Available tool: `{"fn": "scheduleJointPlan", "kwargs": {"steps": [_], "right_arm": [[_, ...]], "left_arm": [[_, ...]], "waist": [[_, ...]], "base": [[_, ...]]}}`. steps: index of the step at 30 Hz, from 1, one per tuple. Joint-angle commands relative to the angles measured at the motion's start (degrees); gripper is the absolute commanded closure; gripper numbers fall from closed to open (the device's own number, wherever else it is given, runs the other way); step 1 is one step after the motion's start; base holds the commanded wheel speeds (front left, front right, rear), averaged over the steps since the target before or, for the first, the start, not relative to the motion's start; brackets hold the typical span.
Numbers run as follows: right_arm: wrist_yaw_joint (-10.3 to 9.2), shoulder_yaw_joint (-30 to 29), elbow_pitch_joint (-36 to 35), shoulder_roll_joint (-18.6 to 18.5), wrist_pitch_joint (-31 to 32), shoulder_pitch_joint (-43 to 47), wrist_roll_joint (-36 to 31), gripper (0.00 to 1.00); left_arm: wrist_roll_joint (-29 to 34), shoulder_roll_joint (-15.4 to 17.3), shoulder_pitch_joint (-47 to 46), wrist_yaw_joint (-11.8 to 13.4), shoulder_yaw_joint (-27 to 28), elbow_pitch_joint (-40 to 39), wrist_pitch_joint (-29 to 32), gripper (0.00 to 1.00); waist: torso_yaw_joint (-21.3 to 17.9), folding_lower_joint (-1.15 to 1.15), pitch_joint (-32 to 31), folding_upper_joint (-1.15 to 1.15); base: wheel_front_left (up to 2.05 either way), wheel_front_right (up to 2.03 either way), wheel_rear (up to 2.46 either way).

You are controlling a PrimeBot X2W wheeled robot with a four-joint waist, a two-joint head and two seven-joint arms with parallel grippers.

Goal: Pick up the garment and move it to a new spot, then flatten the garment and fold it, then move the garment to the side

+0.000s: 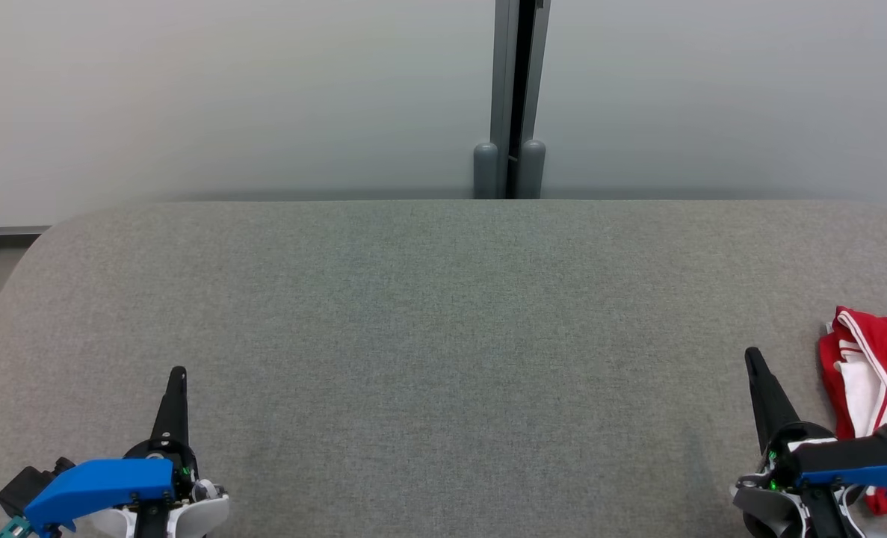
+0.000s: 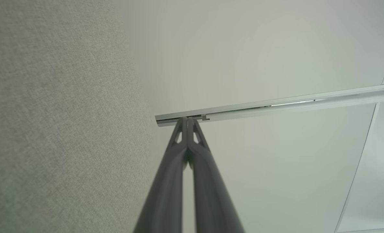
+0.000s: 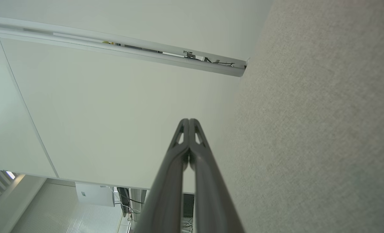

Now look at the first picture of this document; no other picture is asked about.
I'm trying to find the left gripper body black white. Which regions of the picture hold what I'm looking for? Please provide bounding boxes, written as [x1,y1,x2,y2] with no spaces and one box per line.
[88,437,231,538]

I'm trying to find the left blue camera mount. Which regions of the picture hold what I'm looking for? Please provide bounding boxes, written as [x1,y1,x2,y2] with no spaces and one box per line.
[23,457,177,531]

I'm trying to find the grey metal vertical post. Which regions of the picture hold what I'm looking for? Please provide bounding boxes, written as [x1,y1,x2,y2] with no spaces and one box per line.
[489,0,552,199]

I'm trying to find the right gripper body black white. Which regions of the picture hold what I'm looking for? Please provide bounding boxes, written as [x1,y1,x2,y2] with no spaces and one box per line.
[731,422,870,538]

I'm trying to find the grey metal floor rail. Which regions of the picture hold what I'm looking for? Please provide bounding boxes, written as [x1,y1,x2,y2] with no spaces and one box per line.
[0,226,52,255]

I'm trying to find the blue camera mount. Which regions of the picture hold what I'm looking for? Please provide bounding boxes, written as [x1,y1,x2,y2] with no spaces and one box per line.
[791,433,887,503]
[23,457,177,531]

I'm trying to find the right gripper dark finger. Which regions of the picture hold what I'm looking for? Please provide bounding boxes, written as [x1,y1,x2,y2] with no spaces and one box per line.
[744,347,780,449]
[757,357,803,438]

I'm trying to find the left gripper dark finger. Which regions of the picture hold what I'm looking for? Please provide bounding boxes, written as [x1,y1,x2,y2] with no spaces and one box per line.
[176,366,190,448]
[150,368,178,446]

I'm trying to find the right blue camera mount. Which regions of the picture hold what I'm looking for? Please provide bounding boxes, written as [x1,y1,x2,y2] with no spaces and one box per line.
[791,433,887,503]

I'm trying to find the grey cylindrical bumper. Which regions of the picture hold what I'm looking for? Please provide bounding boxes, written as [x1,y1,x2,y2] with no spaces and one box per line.
[519,140,547,200]
[474,142,500,200]

